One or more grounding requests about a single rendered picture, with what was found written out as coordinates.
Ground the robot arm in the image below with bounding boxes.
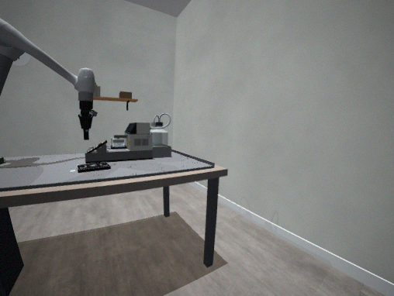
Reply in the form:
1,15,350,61
0,19,95,102

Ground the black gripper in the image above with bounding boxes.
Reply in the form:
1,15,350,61
78,101,94,140

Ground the black rectangular frame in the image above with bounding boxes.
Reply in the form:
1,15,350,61
77,162,111,173

